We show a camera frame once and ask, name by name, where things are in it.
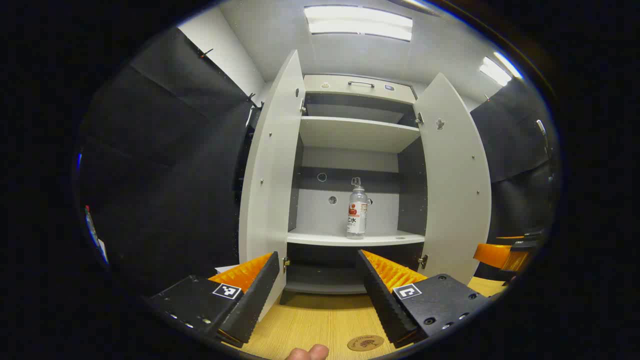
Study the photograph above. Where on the black backdrop cloth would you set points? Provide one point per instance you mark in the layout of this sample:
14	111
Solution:
165	175

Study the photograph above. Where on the clear plastic bottle red label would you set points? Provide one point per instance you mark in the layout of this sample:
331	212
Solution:
357	215

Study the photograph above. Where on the grey cabinet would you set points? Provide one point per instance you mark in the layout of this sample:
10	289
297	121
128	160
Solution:
345	212

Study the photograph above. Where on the large ceiling light panel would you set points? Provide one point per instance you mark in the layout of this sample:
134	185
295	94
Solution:
358	22

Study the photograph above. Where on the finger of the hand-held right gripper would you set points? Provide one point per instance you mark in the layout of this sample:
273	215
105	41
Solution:
492	254

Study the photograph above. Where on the grey cabinet drawer front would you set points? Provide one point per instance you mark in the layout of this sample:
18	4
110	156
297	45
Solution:
340	90

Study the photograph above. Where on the grey cabinet shelf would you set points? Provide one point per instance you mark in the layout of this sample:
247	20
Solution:
325	239
355	134

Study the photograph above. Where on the grey cabinet door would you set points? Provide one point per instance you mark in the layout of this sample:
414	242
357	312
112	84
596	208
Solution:
455	190
270	175

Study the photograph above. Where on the small ceiling light panel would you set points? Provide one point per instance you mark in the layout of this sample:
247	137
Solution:
496	71

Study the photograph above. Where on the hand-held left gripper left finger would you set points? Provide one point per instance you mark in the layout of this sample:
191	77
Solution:
257	295

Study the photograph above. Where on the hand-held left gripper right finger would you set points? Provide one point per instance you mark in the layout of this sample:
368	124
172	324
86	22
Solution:
382	300

